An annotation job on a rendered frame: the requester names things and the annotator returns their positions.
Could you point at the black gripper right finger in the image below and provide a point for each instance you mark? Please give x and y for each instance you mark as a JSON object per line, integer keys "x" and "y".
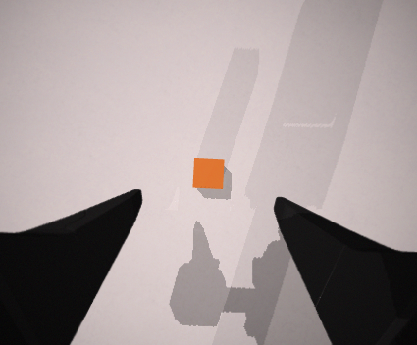
{"x": 364, "y": 292}

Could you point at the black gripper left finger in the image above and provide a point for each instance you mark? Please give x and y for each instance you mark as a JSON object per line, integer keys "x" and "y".
{"x": 50, "y": 274}

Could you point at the orange block with black square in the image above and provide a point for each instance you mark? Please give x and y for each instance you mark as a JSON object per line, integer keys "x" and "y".
{"x": 208, "y": 173}

